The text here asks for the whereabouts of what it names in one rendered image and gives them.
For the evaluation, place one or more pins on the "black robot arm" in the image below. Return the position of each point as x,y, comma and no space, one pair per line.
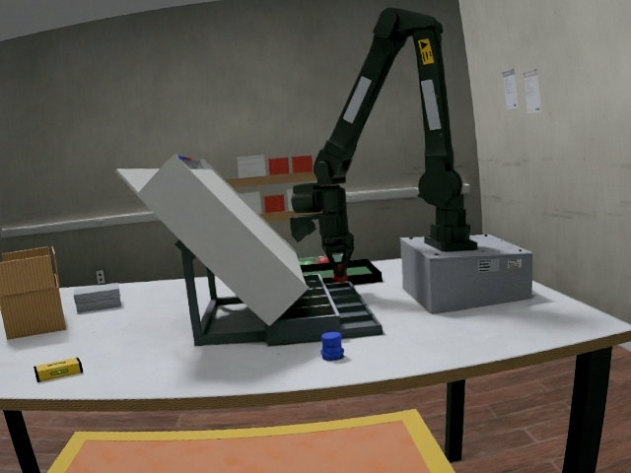
440,185

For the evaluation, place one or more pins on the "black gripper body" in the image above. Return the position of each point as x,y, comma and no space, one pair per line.
344,238

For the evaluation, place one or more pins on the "blue plug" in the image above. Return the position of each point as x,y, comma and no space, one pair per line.
331,346

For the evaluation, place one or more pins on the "open brown cardboard box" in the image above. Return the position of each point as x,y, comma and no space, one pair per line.
30,306

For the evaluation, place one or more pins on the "green tray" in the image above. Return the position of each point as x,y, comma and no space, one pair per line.
361,271

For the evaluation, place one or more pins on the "yellow pocket level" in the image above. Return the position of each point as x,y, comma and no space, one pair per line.
58,369

